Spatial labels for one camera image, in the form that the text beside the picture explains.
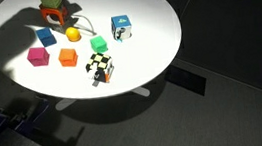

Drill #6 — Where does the blue toy block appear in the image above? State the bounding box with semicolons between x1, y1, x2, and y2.
35;26;58;49

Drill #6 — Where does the pink toy block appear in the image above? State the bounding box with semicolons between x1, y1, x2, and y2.
25;45;51;68

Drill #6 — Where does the white table base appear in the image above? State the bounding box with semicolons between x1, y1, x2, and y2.
53;85;152;112

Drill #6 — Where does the dark rectangular floor mat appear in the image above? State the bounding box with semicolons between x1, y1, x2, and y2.
163;61;209;101

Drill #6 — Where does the green toy block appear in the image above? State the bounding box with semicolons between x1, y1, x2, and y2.
88;34;109;55

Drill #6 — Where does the orange plush cube toy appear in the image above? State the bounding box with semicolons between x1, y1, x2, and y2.
38;0;72;30

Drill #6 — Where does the orange toy block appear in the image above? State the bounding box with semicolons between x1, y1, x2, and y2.
56;45;80;70

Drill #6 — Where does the yellow ball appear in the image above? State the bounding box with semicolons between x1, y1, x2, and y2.
64;25;83;44

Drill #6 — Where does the checkered plush cube toy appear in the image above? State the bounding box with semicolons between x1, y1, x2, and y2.
82;50;117;86

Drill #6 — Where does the blue plush cube with four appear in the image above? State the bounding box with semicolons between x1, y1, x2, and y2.
109;14;134;44

